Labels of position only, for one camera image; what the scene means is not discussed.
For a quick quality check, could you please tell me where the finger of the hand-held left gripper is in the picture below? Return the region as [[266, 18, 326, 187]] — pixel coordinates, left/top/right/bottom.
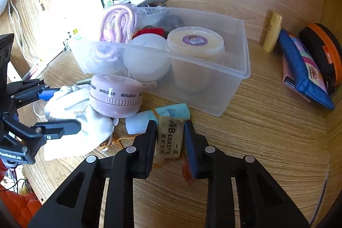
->
[[8, 78, 60, 107], [1, 119, 82, 150]]

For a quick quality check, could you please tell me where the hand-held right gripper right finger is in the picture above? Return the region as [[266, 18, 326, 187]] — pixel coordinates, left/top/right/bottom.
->
[[184, 120, 306, 228]]

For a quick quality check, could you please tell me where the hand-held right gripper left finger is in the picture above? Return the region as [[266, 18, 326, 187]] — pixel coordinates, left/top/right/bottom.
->
[[27, 120, 158, 228]]

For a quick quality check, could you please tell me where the white cloth drawstring bag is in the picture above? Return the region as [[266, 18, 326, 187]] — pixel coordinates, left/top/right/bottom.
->
[[43, 84, 119, 160]]

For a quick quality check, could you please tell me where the worn beige eraser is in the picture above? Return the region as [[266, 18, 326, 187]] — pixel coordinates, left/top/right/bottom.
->
[[153, 116, 185, 160]]

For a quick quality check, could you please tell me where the light blue tube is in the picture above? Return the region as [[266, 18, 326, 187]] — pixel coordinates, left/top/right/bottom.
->
[[125, 103, 191, 135]]

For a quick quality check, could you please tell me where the pink round desktop vacuum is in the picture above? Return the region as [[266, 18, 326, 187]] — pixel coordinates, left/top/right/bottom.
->
[[89, 74, 143, 118]]

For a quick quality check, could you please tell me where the clear plastic storage box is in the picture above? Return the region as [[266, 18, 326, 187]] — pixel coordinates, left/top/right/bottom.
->
[[70, 6, 251, 118]]

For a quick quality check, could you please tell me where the white frosted dome lamp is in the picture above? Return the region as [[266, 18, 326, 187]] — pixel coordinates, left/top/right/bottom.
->
[[123, 34, 171, 81]]

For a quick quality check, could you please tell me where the pink braided cable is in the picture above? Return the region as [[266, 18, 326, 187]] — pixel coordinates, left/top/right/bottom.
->
[[98, 4, 138, 61]]

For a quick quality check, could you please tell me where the lidded beige plastic jar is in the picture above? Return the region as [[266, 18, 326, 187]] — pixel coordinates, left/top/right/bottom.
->
[[166, 26, 225, 92]]

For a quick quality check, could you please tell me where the red charm pouch gold cord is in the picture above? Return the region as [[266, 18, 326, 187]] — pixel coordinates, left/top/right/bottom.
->
[[132, 26, 165, 39]]

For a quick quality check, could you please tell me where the wooden desktop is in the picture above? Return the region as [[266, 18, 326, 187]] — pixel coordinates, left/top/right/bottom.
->
[[16, 30, 330, 228]]

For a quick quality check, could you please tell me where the orange cloth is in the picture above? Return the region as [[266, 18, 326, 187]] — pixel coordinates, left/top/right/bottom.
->
[[0, 185, 43, 228]]

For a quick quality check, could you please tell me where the white paper bag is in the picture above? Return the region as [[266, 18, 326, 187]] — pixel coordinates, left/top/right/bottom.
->
[[57, 0, 105, 40]]

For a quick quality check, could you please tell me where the pink notebook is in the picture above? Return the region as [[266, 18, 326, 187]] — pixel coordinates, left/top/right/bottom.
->
[[282, 54, 312, 103]]

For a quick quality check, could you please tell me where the dark brown trinket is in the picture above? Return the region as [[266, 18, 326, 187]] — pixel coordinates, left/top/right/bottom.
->
[[158, 16, 185, 31]]

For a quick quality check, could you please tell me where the blue zip pouch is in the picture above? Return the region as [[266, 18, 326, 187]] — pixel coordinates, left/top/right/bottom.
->
[[278, 30, 335, 110]]

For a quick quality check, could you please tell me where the yellow tube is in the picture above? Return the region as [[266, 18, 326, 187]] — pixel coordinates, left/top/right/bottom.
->
[[262, 12, 283, 53]]

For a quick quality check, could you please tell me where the black orange zip case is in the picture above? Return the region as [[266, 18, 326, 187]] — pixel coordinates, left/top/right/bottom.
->
[[299, 23, 342, 93]]

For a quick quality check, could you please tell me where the white cable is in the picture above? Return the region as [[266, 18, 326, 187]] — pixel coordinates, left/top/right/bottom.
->
[[7, 0, 31, 63]]

